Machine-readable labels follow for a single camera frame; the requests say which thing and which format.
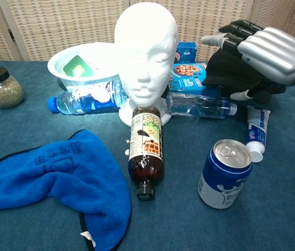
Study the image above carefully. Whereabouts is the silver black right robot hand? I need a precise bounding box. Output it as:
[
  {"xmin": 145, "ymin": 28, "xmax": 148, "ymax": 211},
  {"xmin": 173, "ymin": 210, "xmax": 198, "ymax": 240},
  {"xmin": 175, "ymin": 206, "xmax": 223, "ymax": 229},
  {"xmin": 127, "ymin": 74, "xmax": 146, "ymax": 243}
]
[{"xmin": 200, "ymin": 19, "xmax": 295, "ymax": 101}]

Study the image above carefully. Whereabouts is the black baseball cap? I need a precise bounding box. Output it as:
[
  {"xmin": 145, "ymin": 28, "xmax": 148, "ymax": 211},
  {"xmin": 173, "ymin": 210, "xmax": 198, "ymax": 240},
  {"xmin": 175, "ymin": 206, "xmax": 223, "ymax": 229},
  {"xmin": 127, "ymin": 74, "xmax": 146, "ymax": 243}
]
[{"xmin": 202, "ymin": 48, "xmax": 287, "ymax": 105}]

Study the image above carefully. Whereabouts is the white blue toothpaste tube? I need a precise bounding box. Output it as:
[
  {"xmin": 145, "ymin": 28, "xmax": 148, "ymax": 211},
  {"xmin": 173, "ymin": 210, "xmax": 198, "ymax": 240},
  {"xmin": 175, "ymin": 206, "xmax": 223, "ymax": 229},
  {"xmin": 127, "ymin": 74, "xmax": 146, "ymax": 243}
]
[{"xmin": 245, "ymin": 106, "xmax": 271, "ymax": 163}]

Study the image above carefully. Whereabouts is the small blue carton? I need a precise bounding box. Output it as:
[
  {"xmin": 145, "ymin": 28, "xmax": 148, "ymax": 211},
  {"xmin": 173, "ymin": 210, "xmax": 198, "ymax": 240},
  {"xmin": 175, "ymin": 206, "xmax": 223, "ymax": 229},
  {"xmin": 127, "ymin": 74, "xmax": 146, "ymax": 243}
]
[{"xmin": 174, "ymin": 41, "xmax": 198, "ymax": 65}]

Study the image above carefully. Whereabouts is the blue cookie box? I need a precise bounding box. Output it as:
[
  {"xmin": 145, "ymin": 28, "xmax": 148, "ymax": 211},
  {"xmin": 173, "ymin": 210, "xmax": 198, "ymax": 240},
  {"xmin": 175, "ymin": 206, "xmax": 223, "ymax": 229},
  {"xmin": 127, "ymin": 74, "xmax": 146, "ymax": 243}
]
[{"xmin": 169, "ymin": 62, "xmax": 221, "ymax": 97}]

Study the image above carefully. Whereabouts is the white-capped crushed water bottle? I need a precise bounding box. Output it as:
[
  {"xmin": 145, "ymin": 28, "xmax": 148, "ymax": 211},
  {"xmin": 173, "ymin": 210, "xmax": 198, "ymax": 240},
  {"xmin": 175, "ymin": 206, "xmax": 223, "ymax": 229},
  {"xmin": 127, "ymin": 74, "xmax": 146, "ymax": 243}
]
[{"xmin": 165, "ymin": 93, "xmax": 238, "ymax": 120}]

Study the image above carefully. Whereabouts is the white foam mannequin head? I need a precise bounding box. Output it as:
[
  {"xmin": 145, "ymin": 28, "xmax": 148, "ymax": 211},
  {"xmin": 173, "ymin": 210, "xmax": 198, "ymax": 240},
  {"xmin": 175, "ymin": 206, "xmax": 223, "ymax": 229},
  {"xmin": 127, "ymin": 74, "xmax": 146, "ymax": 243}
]
[{"xmin": 114, "ymin": 2, "xmax": 178, "ymax": 127}]

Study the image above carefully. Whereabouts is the blue and white drink can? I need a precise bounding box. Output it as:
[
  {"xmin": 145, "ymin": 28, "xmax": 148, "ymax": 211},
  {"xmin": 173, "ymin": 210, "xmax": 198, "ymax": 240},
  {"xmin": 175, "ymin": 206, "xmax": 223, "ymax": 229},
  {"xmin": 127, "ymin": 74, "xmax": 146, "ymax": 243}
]
[{"xmin": 198, "ymin": 139, "xmax": 253, "ymax": 209}]

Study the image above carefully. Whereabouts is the brown tea bottle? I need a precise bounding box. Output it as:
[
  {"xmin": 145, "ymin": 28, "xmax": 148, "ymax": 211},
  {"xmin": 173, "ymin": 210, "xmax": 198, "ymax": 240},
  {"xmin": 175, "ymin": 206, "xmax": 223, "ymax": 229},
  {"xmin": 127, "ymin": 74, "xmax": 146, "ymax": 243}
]
[{"xmin": 127, "ymin": 106, "xmax": 165, "ymax": 201}]

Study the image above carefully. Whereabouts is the green scouring sponge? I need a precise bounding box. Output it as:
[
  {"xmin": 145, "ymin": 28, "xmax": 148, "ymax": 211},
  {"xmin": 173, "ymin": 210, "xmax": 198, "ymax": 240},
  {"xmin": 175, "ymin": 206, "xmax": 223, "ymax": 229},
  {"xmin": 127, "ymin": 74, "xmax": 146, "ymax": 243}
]
[{"xmin": 63, "ymin": 54, "xmax": 95, "ymax": 77}]

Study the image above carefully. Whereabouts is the blue-capped water bottle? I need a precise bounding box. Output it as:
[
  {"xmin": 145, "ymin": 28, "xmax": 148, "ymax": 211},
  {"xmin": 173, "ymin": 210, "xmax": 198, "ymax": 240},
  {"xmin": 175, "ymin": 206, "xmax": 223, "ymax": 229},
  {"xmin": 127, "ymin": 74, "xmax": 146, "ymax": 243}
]
[{"xmin": 46, "ymin": 79, "xmax": 129, "ymax": 116}]

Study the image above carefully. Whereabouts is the white plastic bowl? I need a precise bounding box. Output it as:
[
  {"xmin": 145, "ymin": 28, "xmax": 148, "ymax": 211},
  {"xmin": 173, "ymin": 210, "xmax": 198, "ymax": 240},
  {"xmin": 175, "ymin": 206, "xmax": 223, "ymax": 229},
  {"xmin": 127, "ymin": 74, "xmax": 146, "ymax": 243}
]
[{"xmin": 47, "ymin": 41, "xmax": 122, "ymax": 91}]

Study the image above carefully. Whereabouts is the woven folding screen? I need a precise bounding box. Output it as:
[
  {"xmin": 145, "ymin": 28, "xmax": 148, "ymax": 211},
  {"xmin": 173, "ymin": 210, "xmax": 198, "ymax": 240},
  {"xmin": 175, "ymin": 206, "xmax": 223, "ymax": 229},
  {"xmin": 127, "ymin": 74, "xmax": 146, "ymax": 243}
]
[{"xmin": 0, "ymin": 0, "xmax": 295, "ymax": 62}]

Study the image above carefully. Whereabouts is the blue microfiber towel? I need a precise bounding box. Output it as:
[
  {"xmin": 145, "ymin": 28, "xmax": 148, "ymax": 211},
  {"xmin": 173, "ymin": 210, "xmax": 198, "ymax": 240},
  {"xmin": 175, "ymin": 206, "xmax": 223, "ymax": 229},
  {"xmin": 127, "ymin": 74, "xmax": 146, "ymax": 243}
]
[{"xmin": 0, "ymin": 129, "xmax": 132, "ymax": 251}]

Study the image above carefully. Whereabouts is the black-lidded glass jar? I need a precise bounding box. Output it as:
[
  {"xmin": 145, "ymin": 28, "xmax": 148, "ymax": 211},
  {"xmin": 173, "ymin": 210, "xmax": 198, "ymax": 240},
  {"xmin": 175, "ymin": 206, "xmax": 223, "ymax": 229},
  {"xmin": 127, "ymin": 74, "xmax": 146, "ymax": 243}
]
[{"xmin": 0, "ymin": 67, "xmax": 25, "ymax": 109}]

